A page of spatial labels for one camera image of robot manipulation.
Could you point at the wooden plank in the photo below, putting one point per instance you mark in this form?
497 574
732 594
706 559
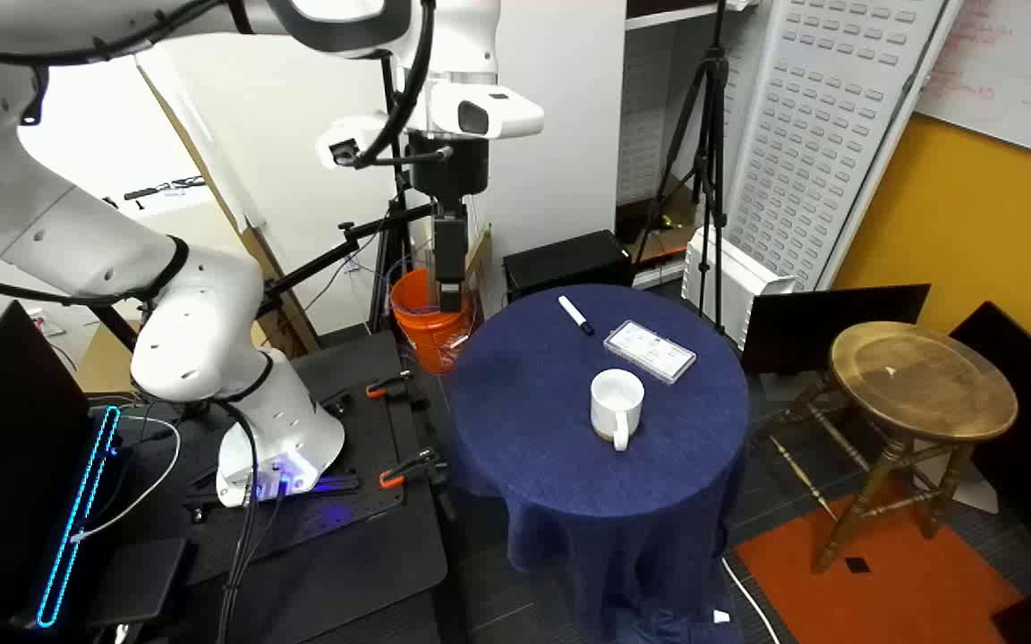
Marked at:
262 264

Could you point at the black box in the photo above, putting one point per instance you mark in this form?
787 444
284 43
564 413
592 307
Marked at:
564 264

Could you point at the small black floor item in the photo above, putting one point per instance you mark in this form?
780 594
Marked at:
858 562

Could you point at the white leaning board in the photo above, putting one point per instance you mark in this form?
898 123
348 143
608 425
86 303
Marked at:
289 143

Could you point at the orange floor rug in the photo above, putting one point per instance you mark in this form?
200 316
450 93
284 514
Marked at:
898 594

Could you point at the wooden stick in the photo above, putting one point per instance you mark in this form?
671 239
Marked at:
478 271
431 251

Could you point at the wall whiteboard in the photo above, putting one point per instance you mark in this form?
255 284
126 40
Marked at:
1019 73

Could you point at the white shelving unit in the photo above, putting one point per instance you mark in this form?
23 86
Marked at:
659 93

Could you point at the orange black bar clamp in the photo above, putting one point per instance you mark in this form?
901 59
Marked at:
393 384
404 473

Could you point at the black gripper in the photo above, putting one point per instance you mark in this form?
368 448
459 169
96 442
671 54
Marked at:
455 172

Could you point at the white ribbed radiator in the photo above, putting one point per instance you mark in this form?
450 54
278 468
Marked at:
732 287

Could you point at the black computer tower blue light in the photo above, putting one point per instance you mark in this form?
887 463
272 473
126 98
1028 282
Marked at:
0 501

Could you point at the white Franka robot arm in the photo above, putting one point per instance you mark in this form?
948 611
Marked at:
64 226

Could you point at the white flat box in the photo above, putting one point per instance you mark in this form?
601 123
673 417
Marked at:
650 353

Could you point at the black perforated robot table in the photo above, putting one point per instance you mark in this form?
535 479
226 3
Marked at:
339 559

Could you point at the white floor sheet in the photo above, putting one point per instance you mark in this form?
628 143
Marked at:
974 496

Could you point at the white marker with black cap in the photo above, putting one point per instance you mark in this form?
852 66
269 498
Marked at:
576 313

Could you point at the white mug cup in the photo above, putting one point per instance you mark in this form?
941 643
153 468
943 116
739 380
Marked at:
613 407

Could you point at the white perforated panel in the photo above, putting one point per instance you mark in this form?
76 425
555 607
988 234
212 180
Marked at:
826 118

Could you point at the orange bucket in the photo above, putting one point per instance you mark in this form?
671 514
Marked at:
420 327

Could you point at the round wooden stool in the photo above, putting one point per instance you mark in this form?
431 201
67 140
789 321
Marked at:
923 380

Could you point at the black camera tripod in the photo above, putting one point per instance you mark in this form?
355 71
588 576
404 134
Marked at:
713 143

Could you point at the blue tablecloth on round table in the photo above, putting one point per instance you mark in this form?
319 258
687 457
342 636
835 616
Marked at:
537 407

